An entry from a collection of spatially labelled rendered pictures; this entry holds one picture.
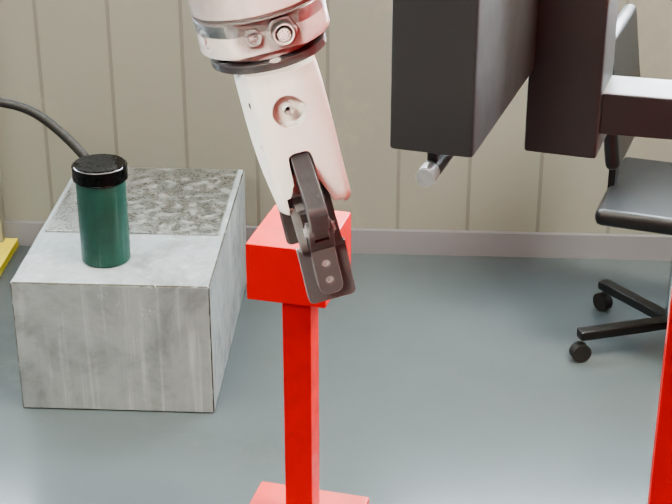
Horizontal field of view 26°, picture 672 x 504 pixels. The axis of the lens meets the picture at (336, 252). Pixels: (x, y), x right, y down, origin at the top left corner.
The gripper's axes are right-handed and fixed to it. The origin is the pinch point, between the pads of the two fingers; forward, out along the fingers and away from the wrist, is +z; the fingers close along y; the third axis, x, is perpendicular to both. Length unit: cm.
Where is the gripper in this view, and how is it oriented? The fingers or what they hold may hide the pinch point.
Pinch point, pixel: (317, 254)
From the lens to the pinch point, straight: 99.5
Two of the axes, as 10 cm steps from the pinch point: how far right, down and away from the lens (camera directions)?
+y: -1.9, -4.2, 8.9
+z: 2.0, 8.7, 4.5
